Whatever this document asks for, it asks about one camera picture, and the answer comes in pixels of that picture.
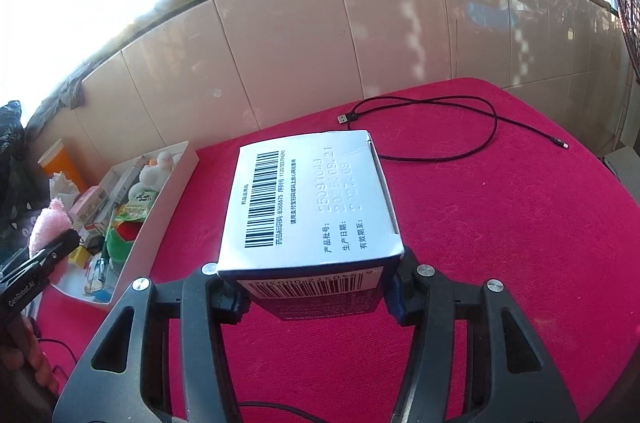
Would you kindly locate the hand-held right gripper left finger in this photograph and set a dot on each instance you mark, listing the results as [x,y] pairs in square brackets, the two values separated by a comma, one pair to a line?
[230,305]

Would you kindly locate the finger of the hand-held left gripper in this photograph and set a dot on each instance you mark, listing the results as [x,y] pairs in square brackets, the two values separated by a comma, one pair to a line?
[55,250]

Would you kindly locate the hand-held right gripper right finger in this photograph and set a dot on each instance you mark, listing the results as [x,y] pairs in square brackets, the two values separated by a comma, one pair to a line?
[395,303]

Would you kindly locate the pink plush toy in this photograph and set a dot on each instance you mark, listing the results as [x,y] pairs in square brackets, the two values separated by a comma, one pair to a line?
[47,223]

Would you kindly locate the pink red box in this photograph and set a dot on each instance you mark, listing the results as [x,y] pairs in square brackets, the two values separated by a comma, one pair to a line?
[87,203]

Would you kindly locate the white cardboard tray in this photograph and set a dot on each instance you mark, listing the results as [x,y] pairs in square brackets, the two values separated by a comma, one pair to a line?
[165,198]

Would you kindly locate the blue white medicine box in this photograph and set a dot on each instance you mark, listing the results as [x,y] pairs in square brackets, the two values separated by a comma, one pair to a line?
[305,203]

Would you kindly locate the person's left hand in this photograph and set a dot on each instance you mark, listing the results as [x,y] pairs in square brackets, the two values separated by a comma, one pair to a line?
[39,363]

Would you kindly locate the yellow white medicine box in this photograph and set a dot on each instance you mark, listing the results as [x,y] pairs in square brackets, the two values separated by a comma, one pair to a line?
[80,255]

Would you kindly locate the white plastic bag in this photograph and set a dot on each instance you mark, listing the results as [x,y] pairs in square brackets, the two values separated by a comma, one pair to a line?
[62,185]

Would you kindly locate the green and red plush toy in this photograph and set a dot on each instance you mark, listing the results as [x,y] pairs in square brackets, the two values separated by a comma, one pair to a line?
[120,243]

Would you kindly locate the orange paper cup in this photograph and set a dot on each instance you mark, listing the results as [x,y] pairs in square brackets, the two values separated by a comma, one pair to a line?
[62,163]

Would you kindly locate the yellow green packet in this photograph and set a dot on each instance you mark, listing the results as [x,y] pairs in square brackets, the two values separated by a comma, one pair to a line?
[135,203]

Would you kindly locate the long white box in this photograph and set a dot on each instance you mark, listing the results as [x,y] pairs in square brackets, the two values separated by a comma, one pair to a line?
[122,185]

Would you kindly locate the black bag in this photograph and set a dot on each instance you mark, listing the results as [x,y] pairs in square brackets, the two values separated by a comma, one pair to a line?
[12,163]

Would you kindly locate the white plush toy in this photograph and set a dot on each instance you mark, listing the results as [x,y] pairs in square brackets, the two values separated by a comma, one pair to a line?
[152,175]

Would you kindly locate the red tablecloth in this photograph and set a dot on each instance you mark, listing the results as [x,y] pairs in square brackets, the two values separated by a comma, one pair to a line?
[500,228]

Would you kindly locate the grey cloth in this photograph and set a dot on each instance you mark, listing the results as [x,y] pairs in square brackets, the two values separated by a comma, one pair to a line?
[70,90]

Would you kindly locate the grey cardboard box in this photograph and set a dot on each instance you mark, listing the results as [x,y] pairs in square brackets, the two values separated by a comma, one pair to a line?
[627,163]

